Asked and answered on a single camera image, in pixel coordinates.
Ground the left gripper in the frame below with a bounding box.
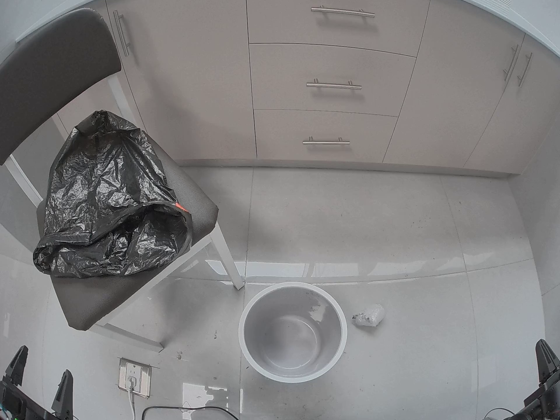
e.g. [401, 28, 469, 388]
[0, 345, 74, 420]

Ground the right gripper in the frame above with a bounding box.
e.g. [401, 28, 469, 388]
[520, 339, 560, 420]

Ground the black plastic bag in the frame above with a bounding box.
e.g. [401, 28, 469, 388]
[33, 110, 194, 279]

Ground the white trash bin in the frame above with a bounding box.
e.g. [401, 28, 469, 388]
[238, 282, 348, 384]

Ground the crumpled white paper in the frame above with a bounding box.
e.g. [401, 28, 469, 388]
[352, 304, 386, 329]

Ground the grey padded white-framed chair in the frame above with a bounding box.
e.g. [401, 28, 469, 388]
[0, 7, 244, 352]

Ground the beige cabinet with drawers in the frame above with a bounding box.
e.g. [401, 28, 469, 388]
[55, 0, 560, 178]

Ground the white cable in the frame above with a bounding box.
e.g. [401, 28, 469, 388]
[124, 375, 139, 420]

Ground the black cable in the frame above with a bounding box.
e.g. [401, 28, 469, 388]
[142, 404, 240, 420]

